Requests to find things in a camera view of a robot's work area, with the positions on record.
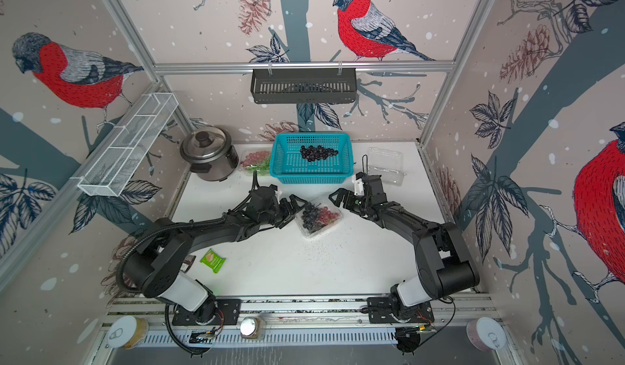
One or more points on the red grape bunch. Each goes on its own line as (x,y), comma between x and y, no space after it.
(255,157)
(326,216)

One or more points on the clear plastic clamshell container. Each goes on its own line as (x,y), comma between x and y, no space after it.
(246,170)

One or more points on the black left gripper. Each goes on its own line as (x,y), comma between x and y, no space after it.
(295,209)

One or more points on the black hanging wire basket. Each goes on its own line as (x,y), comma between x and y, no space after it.
(304,86)

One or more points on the teal plastic basket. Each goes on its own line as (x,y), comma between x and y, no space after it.
(288,167)

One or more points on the green snack packet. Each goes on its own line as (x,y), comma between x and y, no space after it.
(213,261)

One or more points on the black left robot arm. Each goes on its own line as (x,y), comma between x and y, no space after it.
(152,267)

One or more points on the dark purple grape bunch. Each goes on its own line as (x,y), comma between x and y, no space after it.
(317,153)

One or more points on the white wire shelf basket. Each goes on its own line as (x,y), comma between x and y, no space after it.
(132,139)

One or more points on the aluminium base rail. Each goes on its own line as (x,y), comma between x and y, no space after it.
(300,320)

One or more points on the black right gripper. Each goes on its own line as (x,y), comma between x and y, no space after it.
(349,202)

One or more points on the stainless steel rice cooker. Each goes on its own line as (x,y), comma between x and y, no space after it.
(210,153)

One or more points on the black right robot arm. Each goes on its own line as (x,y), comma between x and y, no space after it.
(443,261)

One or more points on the small silver round can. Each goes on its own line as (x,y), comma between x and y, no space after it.
(251,328)

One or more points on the green grape bunch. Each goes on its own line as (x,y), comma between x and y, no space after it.
(261,168)

